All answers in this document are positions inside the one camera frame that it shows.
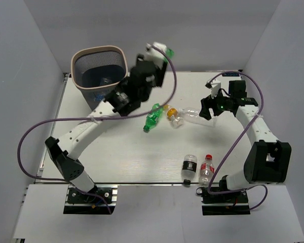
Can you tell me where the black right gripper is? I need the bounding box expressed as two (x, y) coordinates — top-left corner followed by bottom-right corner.
(199, 87), (233, 120)

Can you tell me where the clear unlabelled plastic bottle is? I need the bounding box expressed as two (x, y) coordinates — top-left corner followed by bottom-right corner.
(178, 107), (217, 127)

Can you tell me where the green Sprite bottle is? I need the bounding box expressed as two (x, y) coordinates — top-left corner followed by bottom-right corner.
(143, 103), (164, 133)
(164, 48), (174, 61)

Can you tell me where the blue orange label bottle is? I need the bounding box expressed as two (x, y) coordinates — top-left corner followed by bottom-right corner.
(100, 77), (114, 86)

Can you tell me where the blue label water bottle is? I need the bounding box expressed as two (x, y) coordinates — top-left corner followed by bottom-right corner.
(93, 94), (105, 103)

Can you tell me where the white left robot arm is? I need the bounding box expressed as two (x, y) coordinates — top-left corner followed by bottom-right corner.
(45, 51), (167, 202)

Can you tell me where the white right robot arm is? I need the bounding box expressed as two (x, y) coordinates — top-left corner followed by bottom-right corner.
(199, 80), (292, 202)

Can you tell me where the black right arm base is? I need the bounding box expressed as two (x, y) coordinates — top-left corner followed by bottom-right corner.
(196, 187), (250, 216)

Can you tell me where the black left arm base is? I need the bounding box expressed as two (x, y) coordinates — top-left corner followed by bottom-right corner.
(63, 185), (118, 215)

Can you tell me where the grey mesh waste bin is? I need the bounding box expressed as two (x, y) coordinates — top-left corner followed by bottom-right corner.
(70, 46), (128, 110)

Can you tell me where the blue table corner label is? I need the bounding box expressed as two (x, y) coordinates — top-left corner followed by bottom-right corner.
(222, 72), (240, 77)

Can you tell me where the orange label clear bottle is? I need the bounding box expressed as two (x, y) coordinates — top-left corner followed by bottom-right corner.
(163, 104), (184, 129)

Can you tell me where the red cap clear bottle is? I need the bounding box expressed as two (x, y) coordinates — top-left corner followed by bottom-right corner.
(199, 154), (215, 186)

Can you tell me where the black label water bottle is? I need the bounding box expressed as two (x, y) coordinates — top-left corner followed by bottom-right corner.
(181, 154), (198, 186)

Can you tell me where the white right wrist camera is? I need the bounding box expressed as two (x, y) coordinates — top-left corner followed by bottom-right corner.
(205, 79), (221, 99)

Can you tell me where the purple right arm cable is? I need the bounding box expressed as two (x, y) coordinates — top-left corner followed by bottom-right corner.
(206, 72), (268, 211)

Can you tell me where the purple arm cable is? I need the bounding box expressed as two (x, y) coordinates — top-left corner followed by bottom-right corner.
(206, 72), (268, 211)
(17, 46), (177, 182)

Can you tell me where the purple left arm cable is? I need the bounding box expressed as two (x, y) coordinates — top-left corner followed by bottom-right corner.
(17, 46), (177, 182)

